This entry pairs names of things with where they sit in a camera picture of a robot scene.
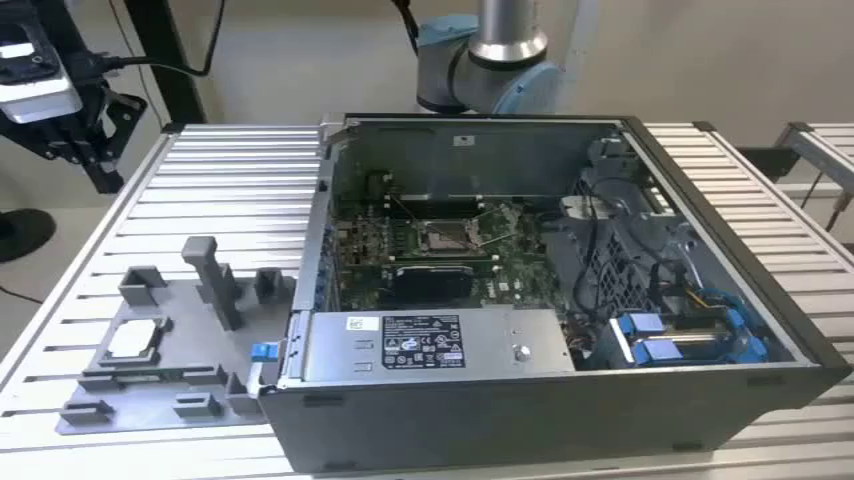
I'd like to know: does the silver power supply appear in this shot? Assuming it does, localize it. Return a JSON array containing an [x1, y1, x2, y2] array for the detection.
[[303, 308, 577, 387]]

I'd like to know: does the thin hanging cable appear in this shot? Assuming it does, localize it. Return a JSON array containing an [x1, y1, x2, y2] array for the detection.
[[799, 169, 819, 211], [823, 192, 846, 232]]

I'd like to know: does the black wire in case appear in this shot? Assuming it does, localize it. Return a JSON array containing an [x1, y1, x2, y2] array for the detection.
[[572, 192, 652, 314]]

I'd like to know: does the black graphics card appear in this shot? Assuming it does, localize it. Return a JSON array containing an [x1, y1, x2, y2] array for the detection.
[[389, 263, 476, 307]]

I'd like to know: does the grey perforated disk bay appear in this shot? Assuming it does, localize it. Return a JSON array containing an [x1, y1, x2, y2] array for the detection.
[[543, 192, 675, 314]]

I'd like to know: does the grey parts rack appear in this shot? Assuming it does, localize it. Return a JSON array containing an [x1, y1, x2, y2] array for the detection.
[[52, 236, 299, 436]]

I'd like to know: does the green motherboard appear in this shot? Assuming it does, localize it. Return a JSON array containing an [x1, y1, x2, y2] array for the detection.
[[329, 199, 568, 312]]

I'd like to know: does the silver CPU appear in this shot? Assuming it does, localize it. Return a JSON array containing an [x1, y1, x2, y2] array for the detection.
[[105, 319, 166, 359]]

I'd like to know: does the black table bracket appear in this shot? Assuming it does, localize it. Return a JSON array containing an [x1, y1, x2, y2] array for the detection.
[[735, 146, 800, 182]]

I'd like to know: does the neighbouring metal slat table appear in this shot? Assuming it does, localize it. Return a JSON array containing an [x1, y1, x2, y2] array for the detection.
[[772, 121, 854, 201]]

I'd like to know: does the silver case latch lever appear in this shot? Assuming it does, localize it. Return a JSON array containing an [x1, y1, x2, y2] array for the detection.
[[244, 337, 285, 399]]

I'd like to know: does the metal socket cover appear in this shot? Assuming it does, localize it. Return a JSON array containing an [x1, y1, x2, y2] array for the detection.
[[476, 205, 523, 247]]

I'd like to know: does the thin metal locking lever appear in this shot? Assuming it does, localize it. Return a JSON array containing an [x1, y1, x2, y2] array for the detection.
[[391, 193, 421, 223]]

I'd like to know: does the black floor cable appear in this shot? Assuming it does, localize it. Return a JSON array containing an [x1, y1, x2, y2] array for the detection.
[[0, 283, 42, 305]]

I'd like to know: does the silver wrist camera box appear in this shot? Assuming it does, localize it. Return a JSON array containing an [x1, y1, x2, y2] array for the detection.
[[0, 19, 84, 125]]

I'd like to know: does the blue disk wire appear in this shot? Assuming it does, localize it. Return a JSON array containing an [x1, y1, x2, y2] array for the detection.
[[692, 285, 746, 314]]

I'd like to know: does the black open PC case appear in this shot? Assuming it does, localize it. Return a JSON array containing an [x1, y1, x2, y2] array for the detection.
[[256, 112, 854, 474]]

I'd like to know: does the round black stand base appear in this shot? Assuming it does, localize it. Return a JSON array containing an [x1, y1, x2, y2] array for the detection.
[[0, 208, 57, 264]]

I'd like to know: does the green RAM stick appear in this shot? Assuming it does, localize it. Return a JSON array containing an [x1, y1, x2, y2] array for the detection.
[[80, 367, 222, 382]]

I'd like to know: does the black camera cable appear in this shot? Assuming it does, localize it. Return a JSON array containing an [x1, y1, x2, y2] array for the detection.
[[92, 0, 225, 79]]

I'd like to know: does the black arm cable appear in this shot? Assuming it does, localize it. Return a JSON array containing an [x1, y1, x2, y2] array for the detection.
[[388, 0, 423, 54]]

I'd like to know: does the black stand pole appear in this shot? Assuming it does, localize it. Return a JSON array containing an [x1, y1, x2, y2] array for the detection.
[[130, 0, 206, 125]]

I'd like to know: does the CPU socket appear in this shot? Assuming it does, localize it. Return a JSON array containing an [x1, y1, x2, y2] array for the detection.
[[416, 218, 483, 254]]

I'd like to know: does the hard disk in blue carrier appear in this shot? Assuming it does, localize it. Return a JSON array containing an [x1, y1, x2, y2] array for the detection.
[[625, 334, 768, 366], [609, 308, 748, 334]]

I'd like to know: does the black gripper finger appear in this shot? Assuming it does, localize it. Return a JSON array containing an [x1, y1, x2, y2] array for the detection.
[[0, 118, 78, 162], [78, 91, 150, 196]]

